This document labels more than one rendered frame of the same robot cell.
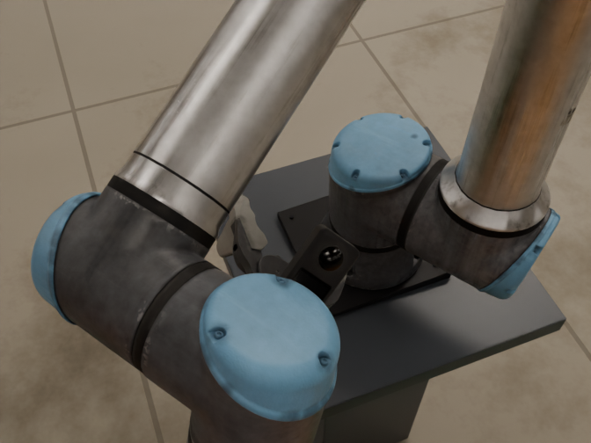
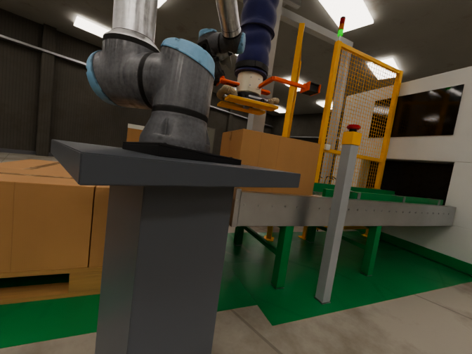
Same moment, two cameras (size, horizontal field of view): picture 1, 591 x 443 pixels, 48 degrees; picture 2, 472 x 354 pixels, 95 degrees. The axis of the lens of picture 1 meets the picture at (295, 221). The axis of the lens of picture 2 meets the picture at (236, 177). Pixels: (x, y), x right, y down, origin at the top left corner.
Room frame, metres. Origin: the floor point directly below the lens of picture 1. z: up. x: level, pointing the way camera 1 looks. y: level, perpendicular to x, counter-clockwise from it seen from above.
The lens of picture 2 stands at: (1.34, -0.21, 0.77)
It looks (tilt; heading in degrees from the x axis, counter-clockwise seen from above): 5 degrees down; 157
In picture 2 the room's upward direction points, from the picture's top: 8 degrees clockwise
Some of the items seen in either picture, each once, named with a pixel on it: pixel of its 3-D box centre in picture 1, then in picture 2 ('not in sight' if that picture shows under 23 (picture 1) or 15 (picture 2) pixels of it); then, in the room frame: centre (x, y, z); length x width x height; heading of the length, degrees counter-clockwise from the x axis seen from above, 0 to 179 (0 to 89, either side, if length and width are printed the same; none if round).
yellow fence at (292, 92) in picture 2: not in sight; (285, 140); (-0.79, 1.25, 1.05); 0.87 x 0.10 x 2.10; 143
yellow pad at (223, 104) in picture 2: not in sight; (241, 106); (-0.14, 0.39, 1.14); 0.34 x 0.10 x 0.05; 87
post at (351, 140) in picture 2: not in sight; (336, 219); (0.44, 0.84, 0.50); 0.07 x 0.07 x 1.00; 1
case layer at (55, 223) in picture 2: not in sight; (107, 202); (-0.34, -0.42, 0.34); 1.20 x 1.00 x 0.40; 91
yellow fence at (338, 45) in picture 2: not in sight; (355, 150); (-0.50, 2.02, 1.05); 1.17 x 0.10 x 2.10; 91
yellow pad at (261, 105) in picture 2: not in sight; (252, 100); (0.05, 0.38, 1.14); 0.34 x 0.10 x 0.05; 87
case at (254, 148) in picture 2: not in sight; (265, 165); (-0.06, 0.61, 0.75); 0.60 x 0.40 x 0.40; 90
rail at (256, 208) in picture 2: not in sight; (374, 213); (0.26, 1.43, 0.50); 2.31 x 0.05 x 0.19; 91
